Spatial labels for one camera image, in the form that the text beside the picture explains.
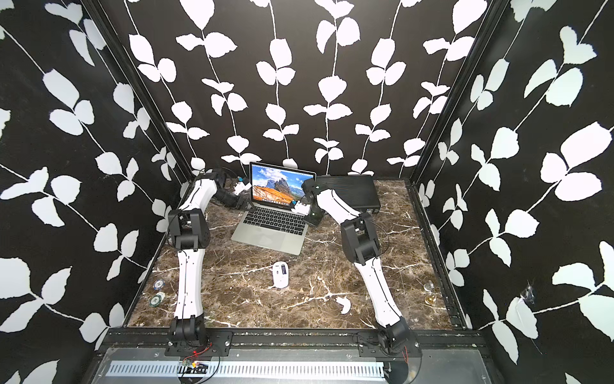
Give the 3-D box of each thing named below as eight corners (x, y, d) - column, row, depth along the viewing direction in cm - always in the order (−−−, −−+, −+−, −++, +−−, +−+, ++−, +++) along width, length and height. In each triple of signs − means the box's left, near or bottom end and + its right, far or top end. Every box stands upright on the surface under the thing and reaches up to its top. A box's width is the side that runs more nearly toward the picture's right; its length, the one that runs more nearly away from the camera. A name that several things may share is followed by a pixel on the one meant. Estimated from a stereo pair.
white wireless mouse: (272, 288, 87) (270, 285, 85) (274, 264, 93) (273, 261, 91) (288, 288, 87) (287, 285, 85) (290, 264, 93) (289, 261, 91)
